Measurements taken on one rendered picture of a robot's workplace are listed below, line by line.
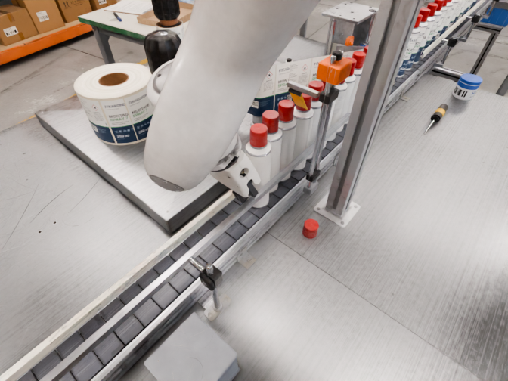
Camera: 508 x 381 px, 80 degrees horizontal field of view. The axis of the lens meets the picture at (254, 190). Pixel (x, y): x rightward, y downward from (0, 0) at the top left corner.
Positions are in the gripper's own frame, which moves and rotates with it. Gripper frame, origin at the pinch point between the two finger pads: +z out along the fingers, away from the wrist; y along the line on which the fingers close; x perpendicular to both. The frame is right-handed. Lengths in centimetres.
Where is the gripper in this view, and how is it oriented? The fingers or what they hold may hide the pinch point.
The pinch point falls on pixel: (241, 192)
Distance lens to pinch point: 64.1
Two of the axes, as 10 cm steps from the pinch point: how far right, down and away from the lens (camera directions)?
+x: -6.1, 7.6, -2.4
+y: -7.6, -4.7, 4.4
